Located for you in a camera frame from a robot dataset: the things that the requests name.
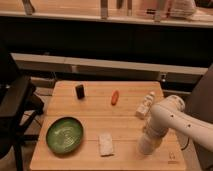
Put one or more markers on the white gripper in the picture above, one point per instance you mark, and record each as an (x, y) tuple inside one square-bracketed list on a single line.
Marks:
[(153, 142)]

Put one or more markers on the white ceramic cup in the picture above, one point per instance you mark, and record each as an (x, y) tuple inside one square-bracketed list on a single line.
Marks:
[(142, 144)]

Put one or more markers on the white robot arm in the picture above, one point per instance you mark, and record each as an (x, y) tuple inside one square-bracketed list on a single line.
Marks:
[(168, 113)]

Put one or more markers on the black eraser block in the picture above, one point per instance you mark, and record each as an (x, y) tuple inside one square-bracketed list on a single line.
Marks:
[(80, 91)]

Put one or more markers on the green ceramic plate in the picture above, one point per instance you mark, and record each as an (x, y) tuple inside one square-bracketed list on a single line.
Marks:
[(64, 135)]

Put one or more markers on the white plastic bottle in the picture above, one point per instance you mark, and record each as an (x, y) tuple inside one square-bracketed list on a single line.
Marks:
[(145, 105)]

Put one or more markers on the white rectangular sponge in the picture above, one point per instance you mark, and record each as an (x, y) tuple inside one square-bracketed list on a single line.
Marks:
[(106, 144)]

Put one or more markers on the orange toy carrot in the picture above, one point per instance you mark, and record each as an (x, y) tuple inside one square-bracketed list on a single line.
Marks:
[(115, 97)]

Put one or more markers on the black chair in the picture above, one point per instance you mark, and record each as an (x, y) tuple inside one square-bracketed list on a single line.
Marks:
[(18, 108)]

